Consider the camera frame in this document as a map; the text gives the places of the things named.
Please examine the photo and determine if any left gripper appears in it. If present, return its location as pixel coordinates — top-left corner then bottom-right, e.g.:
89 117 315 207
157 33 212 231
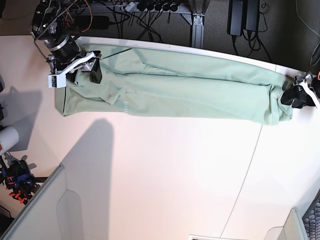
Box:
280 72 320 109

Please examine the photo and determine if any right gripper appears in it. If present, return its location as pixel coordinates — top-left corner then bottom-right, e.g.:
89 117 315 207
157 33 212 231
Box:
44 34 102 84

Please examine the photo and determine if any light green T-shirt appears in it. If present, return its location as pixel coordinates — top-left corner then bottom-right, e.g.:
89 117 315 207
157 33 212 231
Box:
54 44 293 125

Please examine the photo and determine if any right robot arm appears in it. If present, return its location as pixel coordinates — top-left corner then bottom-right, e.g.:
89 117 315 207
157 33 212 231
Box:
30 0 102 88

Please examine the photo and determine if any black device left edge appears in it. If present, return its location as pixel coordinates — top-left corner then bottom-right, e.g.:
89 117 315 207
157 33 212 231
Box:
0 76 8 121

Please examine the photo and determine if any black power strip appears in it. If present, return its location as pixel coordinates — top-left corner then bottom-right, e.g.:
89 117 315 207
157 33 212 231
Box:
136 0 189 13

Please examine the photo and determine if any black power adapter right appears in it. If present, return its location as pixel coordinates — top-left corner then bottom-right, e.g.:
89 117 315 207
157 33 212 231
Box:
227 0 260 37

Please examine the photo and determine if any white cylinder with logo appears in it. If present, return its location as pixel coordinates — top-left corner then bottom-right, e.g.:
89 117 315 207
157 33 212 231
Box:
0 126 20 155

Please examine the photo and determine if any grey aluminium table leg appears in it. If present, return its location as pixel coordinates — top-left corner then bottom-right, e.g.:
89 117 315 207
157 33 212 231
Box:
188 0 209 49

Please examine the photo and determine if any blue orange clamp pile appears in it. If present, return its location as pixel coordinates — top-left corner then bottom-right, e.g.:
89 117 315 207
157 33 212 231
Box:
0 157 37 205

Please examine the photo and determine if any grey partition panel left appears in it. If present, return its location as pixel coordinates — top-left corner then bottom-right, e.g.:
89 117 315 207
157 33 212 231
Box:
0 163 83 240

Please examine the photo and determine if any grey panel bottom right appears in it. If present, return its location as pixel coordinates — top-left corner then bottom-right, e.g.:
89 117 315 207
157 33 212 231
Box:
264 191 320 240

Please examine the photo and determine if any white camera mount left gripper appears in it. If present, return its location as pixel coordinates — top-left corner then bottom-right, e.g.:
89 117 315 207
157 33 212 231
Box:
298 72 320 110

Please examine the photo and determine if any white camera mount gripper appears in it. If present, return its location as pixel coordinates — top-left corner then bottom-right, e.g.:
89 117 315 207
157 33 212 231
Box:
298 72 320 110
48 50 102 88

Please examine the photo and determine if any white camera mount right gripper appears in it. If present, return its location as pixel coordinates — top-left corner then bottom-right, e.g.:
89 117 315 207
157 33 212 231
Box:
48 50 102 88

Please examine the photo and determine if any grey cable right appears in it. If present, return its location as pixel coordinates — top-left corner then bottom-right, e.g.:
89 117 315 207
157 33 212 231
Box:
294 0 320 67

